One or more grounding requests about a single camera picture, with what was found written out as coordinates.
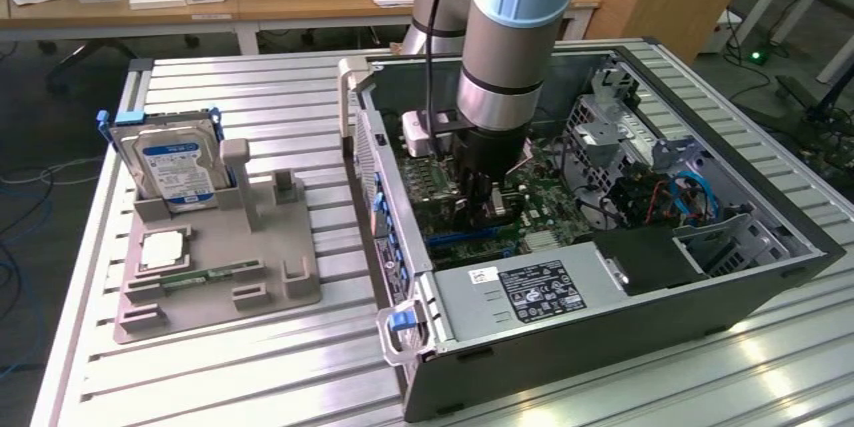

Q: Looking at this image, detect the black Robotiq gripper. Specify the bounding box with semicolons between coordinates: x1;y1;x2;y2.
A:
451;123;530;182

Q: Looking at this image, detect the green motherboard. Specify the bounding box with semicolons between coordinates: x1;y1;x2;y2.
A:
393;114;599;268

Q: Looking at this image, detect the perforated metal drive cage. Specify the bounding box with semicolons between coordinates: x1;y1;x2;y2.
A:
566;66;669;193

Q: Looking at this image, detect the blue expansion slot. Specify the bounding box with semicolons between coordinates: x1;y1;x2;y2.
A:
425;225;513;248

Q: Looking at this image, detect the grey power supply unit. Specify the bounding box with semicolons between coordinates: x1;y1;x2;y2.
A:
433;241;633;341

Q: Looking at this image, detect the black plastic shroud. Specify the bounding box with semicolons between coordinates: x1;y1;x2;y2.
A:
593;224;713;296

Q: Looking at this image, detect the metal disk bay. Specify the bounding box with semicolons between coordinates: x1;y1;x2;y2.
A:
673;214;796;278

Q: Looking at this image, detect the black open PC case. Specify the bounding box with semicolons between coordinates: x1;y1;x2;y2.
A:
337;44;849;423

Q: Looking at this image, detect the grey parts rack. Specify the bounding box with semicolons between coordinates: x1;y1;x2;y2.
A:
112;139;323;346

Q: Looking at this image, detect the hard disk with blue label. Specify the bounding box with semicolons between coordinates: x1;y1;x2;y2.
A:
110;119;226;209

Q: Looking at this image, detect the green RAM stick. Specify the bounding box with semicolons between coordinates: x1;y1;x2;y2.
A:
159;260;260;288

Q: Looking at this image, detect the silver CPU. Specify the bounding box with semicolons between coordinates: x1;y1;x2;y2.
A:
139;232;190;268

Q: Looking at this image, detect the blue disk caddy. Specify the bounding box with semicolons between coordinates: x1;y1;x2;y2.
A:
95;104;235;188

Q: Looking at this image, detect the black chair base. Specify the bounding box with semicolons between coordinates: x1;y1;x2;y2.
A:
39;39;142;96

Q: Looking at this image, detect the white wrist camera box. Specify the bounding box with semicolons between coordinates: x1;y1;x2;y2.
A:
402;110;462;159

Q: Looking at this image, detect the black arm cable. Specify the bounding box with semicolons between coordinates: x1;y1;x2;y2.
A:
422;0;450;166

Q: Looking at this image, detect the blue disk wire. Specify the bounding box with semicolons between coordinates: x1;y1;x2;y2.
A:
670;171;723;226

